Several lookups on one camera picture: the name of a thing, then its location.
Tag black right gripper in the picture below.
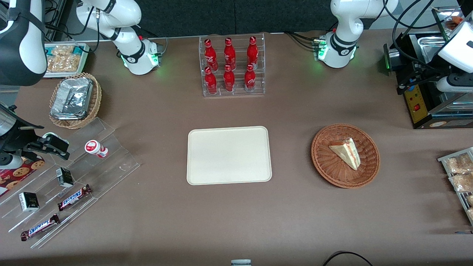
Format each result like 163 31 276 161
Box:
0 105 71 164

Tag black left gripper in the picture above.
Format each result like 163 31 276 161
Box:
397 61 473 95

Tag tan wicker basket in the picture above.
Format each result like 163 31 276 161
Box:
49 72 102 130

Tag wrapped triangular sandwich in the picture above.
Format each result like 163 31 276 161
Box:
329 137 361 171

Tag brown round wicker basket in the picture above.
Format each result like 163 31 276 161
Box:
311 123 381 189

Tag beige plastic serving tray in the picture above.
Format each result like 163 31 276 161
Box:
187 126 273 185

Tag green and white cup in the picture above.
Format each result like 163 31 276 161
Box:
42 133 70 147

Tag black oven with yellow panel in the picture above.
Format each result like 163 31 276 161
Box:
397 31 473 130

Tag small black carton box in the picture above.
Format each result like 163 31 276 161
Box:
56 167 74 188
18 192 40 212

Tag red and white cup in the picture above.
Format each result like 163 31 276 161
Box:
85 140 109 158

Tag red plaid cookie box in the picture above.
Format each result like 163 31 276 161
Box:
0 156 45 197

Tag stack of foil containers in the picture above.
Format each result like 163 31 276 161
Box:
50 77 93 120

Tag brown Snickers bar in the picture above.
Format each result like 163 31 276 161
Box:
20 214 60 242
57 184 92 212

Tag clear acrylic stepped stand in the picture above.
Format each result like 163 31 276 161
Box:
0 117 141 249

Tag grey metal snack rack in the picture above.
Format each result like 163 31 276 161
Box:
438 147 473 226

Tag white rectangular snack bin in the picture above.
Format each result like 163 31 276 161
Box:
44 42 91 79

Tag red cola bottle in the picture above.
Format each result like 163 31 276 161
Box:
223 37 237 71
204 66 218 95
223 65 236 93
244 64 257 93
204 38 218 71
246 35 259 70

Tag clear acrylic bottle rack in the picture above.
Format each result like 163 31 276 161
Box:
198 33 266 97

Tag black hanging arm cable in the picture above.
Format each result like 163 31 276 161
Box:
382 0 446 71

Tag black arm base cables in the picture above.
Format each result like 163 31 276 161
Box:
284 31 319 51

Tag black looped cable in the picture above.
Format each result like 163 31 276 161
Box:
322 251 374 266

